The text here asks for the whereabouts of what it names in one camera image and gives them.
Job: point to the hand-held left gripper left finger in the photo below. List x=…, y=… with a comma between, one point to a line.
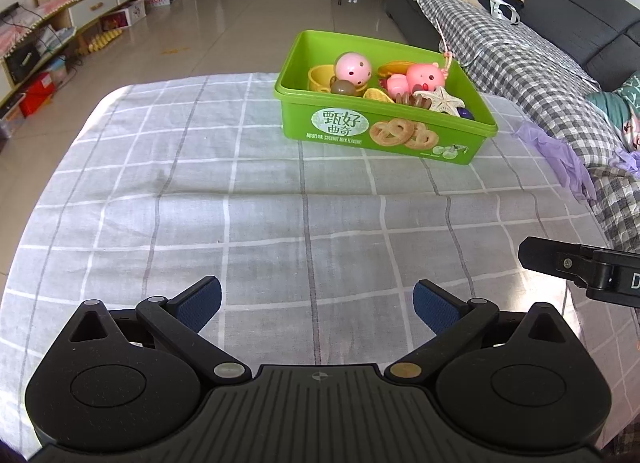
x=201, y=304

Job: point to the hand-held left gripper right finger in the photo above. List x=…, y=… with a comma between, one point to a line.
x=436, y=308

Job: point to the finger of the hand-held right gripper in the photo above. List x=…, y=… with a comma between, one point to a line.
x=555, y=258

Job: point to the purple toy grapes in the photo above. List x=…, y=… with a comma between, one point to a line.
x=466, y=114

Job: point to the beige starfish toy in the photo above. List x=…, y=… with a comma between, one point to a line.
x=442, y=100

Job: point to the green plastic box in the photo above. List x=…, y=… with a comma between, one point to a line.
x=300, y=123

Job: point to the toy corn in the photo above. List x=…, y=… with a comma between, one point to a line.
x=377, y=94

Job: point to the pink pig toy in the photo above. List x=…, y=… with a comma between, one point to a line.
x=422, y=77

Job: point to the orange toy pot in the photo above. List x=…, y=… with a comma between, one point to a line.
x=395, y=66

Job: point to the pink toy ball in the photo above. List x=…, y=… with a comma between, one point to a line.
x=352, y=68

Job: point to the yellow toy pot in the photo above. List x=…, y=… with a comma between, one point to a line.
x=320, y=77

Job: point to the purple plastic glove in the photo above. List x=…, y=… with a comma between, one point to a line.
x=555, y=153

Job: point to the grey grid tablecloth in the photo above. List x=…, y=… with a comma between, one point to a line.
x=200, y=168

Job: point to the teal cushion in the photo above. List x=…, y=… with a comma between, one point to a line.
x=607, y=103

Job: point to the checkered sofa cover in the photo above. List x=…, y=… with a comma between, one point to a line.
x=500, y=53

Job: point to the dark grey sofa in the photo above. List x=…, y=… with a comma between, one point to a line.
x=590, y=8

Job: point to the red bag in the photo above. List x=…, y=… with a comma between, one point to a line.
x=37, y=93

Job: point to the row of yellow toys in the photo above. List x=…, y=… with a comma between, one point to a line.
x=100, y=41

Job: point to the white pink carton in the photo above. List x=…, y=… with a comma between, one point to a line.
x=125, y=15

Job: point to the black speaker box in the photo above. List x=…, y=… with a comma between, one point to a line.
x=22, y=64

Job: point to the white wooden cabinet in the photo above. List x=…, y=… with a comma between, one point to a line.
x=100, y=5

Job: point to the pink lace cloth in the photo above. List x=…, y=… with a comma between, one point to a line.
x=40, y=18

